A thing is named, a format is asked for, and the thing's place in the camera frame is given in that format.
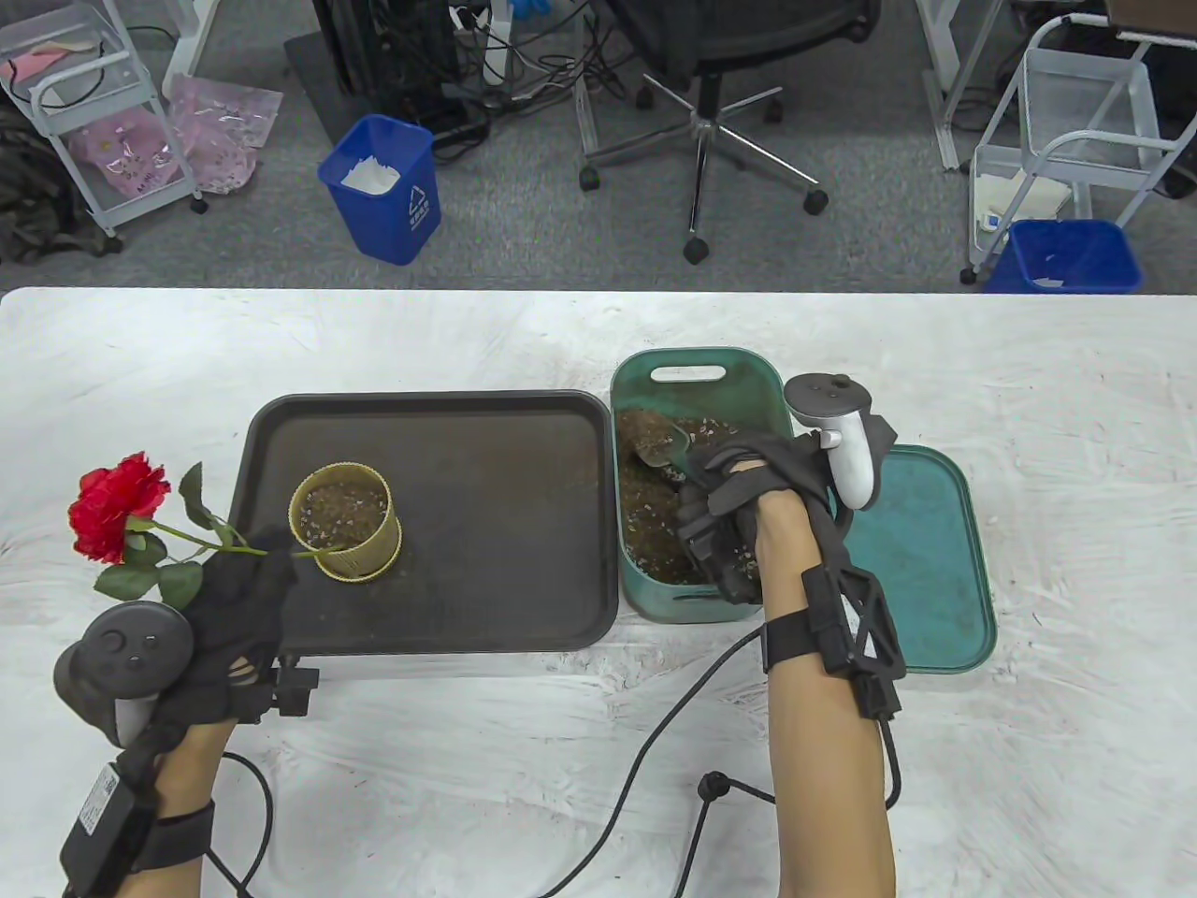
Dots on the red artificial rose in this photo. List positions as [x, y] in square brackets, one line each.
[117, 496]

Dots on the black office chair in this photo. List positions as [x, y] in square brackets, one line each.
[711, 37]

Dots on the brown cardboard box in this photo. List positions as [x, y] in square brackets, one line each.
[1155, 14]

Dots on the black lattice wrist mount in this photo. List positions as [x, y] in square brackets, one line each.
[865, 636]

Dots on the gold flower pot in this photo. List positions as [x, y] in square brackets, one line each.
[374, 557]

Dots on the green plastic trowel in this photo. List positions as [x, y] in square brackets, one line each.
[659, 444]

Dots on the person's left forearm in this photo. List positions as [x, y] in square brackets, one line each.
[187, 776]

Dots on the person's right hand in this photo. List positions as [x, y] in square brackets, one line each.
[748, 468]

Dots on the black box with white label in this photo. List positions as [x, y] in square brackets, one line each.
[93, 823]

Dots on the person's left hand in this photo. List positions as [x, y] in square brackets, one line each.
[229, 636]

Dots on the green plastic bin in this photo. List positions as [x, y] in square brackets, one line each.
[636, 599]

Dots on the black backpack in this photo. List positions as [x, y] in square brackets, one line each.
[28, 206]

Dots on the dark brown tray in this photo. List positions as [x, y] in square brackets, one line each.
[486, 524]

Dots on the grey handheld controller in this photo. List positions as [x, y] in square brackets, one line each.
[851, 458]
[117, 650]

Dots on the person's right forearm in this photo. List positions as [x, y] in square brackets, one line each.
[828, 804]

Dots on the green bin lid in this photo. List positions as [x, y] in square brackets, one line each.
[935, 561]

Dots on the black computer tower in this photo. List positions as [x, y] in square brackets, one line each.
[393, 47]

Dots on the black floor mat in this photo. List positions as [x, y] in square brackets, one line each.
[318, 84]

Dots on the pink paper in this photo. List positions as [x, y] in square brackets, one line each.
[33, 64]

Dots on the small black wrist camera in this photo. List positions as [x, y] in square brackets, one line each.
[297, 690]
[715, 561]

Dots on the blue trash bin white symbol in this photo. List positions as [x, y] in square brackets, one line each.
[393, 224]

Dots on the pink plastic bag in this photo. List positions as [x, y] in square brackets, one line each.
[122, 150]
[224, 131]

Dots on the brown potting mix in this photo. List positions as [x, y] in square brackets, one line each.
[645, 524]

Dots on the white desk leg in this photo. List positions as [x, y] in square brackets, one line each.
[944, 84]
[192, 37]

